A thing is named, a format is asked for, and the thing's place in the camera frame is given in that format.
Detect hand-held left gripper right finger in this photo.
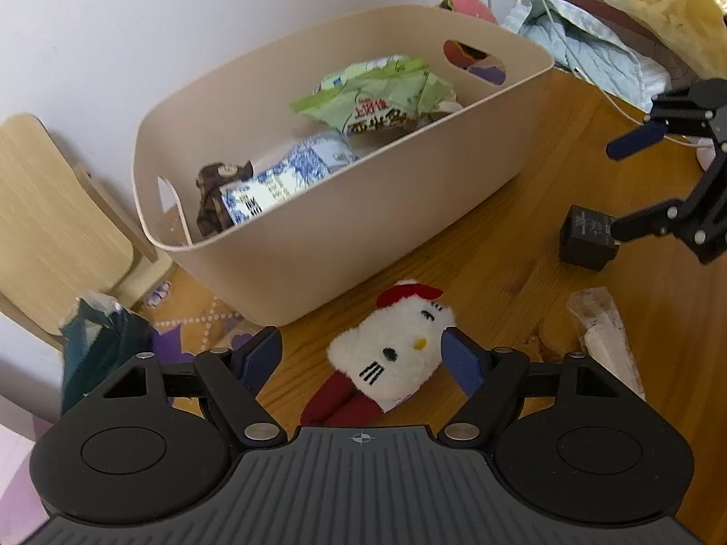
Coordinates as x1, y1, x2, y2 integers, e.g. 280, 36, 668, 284
437, 326, 621, 447

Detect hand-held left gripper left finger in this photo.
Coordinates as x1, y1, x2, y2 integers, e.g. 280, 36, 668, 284
91, 326, 285, 448

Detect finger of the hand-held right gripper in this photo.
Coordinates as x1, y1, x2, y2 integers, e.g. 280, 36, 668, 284
606, 76, 727, 161
610, 144, 727, 265

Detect long black box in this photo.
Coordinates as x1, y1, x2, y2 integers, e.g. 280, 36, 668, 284
559, 205, 621, 271

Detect white cat plush toy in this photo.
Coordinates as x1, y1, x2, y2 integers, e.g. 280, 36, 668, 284
299, 278, 456, 428

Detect blue white patterned packet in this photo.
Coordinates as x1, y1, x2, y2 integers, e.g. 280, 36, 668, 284
220, 177, 297, 229

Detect beige plastic storage basin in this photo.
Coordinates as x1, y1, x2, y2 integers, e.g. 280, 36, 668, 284
132, 4, 556, 326

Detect dark brown plush toy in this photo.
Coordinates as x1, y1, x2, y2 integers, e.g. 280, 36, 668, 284
195, 159, 254, 238

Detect small clear blue packet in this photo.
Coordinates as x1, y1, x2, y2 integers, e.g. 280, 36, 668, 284
250, 130, 365, 197

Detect green snack bag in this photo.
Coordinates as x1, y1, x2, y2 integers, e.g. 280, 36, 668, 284
289, 55, 456, 138

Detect white round power strip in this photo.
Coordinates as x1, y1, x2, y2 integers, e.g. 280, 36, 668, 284
693, 142, 722, 172

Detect purple floral table mat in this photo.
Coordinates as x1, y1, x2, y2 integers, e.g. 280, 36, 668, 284
135, 266, 274, 365

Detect light blue quilt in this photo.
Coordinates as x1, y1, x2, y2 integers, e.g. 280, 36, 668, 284
502, 0, 672, 115

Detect clear plastic snack packet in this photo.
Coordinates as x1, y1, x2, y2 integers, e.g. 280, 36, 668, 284
567, 287, 647, 402

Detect wooden desk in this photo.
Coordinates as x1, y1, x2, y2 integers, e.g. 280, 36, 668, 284
136, 71, 727, 446

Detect pale yellow cushion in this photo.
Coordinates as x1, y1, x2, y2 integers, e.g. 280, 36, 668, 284
603, 0, 727, 79

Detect dark green tissue pack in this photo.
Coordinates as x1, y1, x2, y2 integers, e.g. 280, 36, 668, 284
60, 292, 155, 416

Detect pink hamburger toy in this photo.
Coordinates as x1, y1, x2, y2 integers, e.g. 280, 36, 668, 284
436, 0, 502, 27

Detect light wooden chair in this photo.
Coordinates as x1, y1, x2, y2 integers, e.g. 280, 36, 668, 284
0, 113, 172, 354

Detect white purple floral panel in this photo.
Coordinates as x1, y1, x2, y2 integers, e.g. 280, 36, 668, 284
0, 312, 67, 530

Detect white cable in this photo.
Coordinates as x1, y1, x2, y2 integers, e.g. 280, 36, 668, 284
538, 0, 708, 149

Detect brown cardboard ring cutouts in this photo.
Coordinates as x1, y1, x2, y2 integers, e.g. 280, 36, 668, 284
533, 317, 581, 362

